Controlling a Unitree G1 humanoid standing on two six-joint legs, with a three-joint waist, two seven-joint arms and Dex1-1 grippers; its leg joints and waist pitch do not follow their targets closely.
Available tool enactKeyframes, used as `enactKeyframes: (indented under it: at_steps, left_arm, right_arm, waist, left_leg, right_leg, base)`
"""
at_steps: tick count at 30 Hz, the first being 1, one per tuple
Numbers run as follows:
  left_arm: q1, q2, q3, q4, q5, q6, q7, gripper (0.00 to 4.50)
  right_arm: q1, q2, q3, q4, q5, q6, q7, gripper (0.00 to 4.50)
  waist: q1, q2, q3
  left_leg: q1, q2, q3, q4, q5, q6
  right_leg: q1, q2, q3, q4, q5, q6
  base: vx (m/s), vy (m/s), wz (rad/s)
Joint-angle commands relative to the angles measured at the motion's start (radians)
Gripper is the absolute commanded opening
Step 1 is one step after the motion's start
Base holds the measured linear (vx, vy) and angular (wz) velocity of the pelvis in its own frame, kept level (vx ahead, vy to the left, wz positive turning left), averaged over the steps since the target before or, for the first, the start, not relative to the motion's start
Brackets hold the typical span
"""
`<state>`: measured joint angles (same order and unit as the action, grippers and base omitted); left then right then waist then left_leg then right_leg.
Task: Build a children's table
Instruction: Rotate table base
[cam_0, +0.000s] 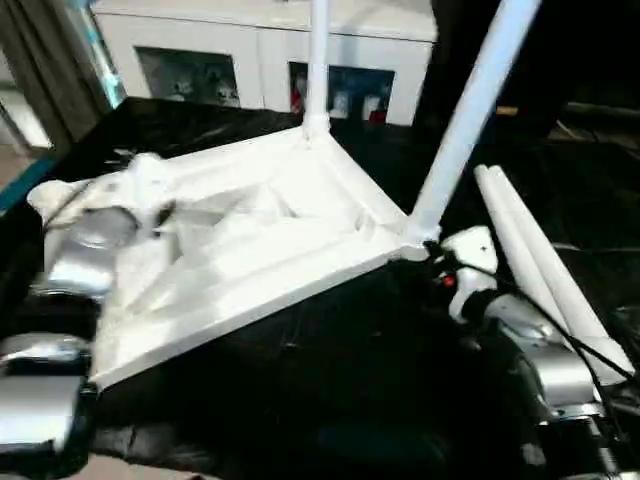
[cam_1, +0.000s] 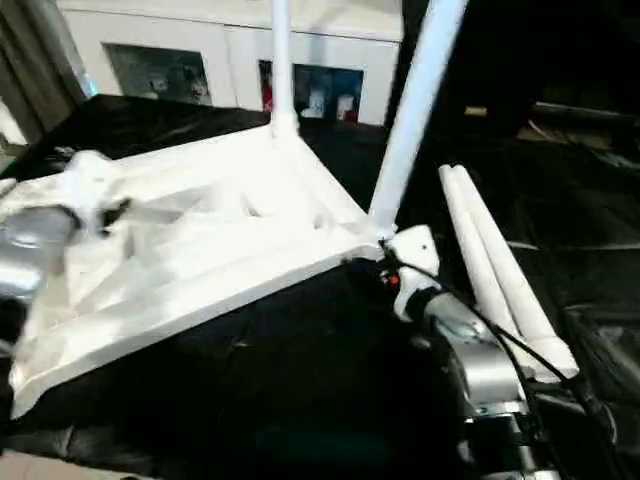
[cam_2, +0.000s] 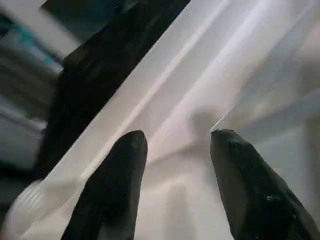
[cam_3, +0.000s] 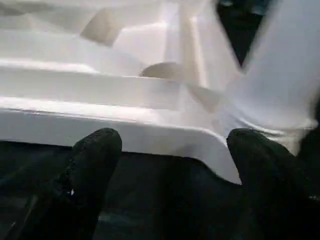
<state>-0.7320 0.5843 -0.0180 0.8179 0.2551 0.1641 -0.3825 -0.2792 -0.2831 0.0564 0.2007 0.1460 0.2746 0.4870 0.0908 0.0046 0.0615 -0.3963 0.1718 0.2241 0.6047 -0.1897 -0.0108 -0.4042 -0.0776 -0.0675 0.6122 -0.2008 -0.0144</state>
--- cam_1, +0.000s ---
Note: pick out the white plastic table leg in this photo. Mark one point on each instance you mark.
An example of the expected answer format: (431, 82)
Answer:
(415, 115)
(467, 235)
(505, 270)
(284, 65)

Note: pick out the white plastic table top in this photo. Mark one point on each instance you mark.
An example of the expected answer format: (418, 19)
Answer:
(200, 250)

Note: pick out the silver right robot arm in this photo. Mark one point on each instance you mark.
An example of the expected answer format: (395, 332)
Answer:
(480, 365)

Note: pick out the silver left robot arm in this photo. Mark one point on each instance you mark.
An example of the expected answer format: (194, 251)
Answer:
(30, 240)

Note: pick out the black mat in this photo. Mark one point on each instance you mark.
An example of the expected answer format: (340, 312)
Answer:
(325, 375)

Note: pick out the small white figurine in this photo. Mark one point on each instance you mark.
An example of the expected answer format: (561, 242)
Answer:
(156, 84)

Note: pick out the black and white figurine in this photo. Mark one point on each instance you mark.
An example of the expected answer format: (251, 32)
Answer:
(199, 87)

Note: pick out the grey curtain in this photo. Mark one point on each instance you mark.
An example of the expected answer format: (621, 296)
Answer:
(35, 65)

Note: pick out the white display cabinet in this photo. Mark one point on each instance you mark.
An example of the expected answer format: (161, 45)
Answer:
(175, 25)

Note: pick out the black cabinet with gold label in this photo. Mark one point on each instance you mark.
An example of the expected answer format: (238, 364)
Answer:
(475, 60)

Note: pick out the dark low furniture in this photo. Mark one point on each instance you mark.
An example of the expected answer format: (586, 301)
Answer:
(585, 130)

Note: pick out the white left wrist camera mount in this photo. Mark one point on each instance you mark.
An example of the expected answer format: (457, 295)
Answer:
(87, 185)

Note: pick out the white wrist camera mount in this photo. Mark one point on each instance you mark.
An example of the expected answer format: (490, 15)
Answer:
(87, 185)
(417, 250)

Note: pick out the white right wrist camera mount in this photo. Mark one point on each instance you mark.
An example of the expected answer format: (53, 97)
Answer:
(417, 250)

